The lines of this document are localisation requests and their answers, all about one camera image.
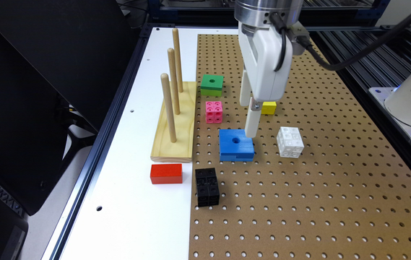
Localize wooden peg base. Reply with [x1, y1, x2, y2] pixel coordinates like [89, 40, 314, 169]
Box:
[150, 82, 197, 163]

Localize black panel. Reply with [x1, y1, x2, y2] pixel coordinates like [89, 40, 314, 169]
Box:
[0, 0, 135, 215]

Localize green block with hole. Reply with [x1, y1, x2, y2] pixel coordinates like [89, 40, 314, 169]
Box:
[200, 74, 224, 97]

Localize front wooden peg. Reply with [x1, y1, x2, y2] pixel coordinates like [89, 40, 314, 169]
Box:
[160, 73, 177, 143]

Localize white translucent cube block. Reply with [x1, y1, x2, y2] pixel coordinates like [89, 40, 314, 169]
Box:
[277, 126, 304, 158]

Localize yellow block with hole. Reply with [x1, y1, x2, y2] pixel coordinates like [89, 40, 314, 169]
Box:
[261, 102, 277, 115]

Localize pink interlocking cube block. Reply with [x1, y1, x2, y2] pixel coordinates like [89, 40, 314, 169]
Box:
[206, 101, 222, 124]

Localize black interlocking cube block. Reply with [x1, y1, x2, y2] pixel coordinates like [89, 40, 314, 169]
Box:
[195, 168, 220, 207]

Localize wooden peg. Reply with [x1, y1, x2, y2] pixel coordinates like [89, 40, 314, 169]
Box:
[172, 27, 183, 92]
[160, 73, 177, 143]
[168, 48, 181, 115]

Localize blue block with hole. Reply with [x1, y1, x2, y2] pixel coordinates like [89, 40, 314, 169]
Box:
[219, 129, 254, 162]

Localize brown pegboard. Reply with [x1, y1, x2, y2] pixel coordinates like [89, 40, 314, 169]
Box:
[189, 34, 411, 259]

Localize red rectangular block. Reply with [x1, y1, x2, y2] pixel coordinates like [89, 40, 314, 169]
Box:
[150, 164, 183, 184]

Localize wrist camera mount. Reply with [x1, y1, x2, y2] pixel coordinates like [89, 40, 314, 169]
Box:
[287, 22, 310, 56]

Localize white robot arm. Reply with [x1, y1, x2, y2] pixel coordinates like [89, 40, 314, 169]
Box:
[234, 0, 303, 138]

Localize rear wooden peg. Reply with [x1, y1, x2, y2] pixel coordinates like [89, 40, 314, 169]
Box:
[172, 27, 183, 92]

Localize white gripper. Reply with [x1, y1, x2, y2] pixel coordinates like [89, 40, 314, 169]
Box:
[238, 22, 293, 138]

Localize middle wooden peg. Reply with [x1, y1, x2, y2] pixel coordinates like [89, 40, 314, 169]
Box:
[168, 48, 181, 115]

